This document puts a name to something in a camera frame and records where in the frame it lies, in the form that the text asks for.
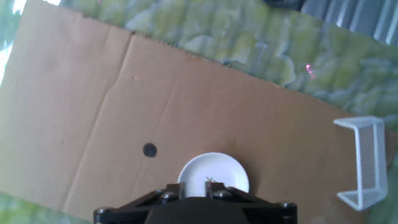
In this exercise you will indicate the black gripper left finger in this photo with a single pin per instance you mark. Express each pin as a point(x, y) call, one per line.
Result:
point(177, 189)

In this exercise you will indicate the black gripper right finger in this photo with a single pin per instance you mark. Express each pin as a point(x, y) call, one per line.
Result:
point(213, 188)

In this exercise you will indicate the white plate with berry print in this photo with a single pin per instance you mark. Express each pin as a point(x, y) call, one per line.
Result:
point(211, 168)

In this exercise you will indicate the brown cardboard sheet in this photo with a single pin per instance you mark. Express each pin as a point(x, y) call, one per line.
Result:
point(186, 109)

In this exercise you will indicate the green marbled mat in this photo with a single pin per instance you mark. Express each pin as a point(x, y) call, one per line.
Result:
point(248, 37)

